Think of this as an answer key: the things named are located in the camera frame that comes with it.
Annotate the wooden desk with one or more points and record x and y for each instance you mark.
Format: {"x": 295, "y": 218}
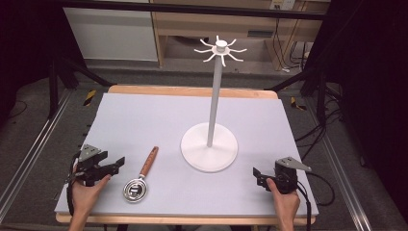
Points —
{"x": 224, "y": 24}

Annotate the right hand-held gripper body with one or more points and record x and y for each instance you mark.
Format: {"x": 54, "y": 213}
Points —
{"x": 287, "y": 174}

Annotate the metal floor rail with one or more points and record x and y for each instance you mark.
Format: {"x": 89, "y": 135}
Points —
{"x": 343, "y": 179}
{"x": 35, "y": 147}

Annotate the yellow black floor tape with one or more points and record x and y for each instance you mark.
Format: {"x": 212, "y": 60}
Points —
{"x": 90, "y": 97}
{"x": 296, "y": 104}

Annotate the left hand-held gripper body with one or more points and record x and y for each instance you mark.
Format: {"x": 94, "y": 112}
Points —
{"x": 88, "y": 154}

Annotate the white cabinet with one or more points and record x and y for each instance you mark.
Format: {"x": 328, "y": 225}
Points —
{"x": 109, "y": 32}

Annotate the white hook rack stand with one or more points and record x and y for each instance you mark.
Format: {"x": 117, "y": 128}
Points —
{"x": 210, "y": 150}

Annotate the person's right hand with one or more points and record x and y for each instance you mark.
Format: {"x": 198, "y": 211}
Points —
{"x": 285, "y": 203}

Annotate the black metal stand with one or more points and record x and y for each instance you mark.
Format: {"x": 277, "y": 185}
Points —
{"x": 53, "y": 89}
{"x": 320, "y": 93}

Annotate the person's left hand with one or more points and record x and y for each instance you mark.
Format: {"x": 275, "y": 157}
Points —
{"x": 85, "y": 195}

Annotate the dark curtain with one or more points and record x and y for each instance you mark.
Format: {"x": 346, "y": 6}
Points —
{"x": 372, "y": 80}
{"x": 25, "y": 41}

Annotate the grey table mat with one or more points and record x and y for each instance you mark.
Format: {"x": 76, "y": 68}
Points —
{"x": 179, "y": 134}

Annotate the black horizontal frame bar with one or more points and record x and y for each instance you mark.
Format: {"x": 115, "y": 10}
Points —
{"x": 192, "y": 9}

